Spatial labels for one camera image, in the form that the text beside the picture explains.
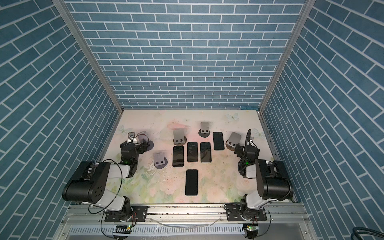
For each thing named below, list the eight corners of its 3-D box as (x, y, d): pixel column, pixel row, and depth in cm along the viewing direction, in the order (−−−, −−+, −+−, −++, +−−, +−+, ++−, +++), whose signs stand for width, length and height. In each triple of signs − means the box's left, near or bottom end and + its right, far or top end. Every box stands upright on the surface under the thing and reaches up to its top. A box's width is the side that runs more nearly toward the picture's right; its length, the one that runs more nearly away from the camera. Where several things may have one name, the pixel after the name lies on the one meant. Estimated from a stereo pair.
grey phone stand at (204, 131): (198, 137, 107) (198, 130, 100) (198, 129, 111) (198, 122, 104) (209, 137, 107) (210, 130, 100) (208, 129, 111) (209, 122, 105)
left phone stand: (154, 169, 91) (151, 164, 86) (156, 157, 96) (154, 152, 91) (166, 169, 91) (164, 164, 86) (168, 157, 96) (166, 152, 91)
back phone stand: (173, 145, 101) (172, 140, 96) (175, 134, 107) (173, 129, 102) (186, 145, 101) (185, 140, 96) (187, 134, 107) (186, 129, 102)
